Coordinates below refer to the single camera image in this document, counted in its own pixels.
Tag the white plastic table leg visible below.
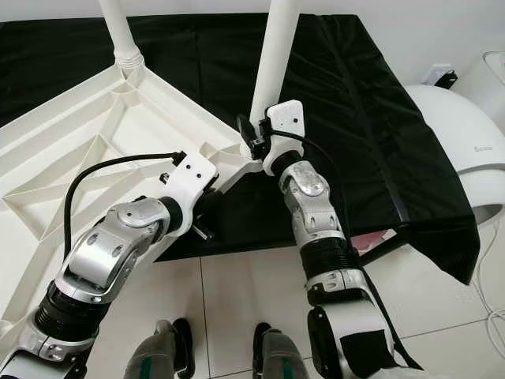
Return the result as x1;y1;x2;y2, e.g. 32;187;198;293
241;0;302;159
99;0;147;76

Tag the white plastic table top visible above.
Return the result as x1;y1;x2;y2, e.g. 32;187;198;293
0;63;265;340

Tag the black tablecloth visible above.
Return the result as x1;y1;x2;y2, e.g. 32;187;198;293
0;12;481;285

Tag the grey robot right leg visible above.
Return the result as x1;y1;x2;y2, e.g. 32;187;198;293
252;322;309;379

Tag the white round appliance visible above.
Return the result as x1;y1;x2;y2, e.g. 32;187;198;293
402;83;505;230

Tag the white rounded plastic container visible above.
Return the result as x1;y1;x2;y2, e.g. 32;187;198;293
458;51;505;111

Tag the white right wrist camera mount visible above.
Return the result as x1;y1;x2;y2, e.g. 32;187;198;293
259;100;307;176

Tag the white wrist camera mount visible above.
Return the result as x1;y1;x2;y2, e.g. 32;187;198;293
259;100;307;176
162;152;219;236

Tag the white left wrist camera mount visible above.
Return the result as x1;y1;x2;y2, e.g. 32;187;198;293
162;152;219;236

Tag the white floor cable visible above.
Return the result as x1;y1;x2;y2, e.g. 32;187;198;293
473;221;505;360

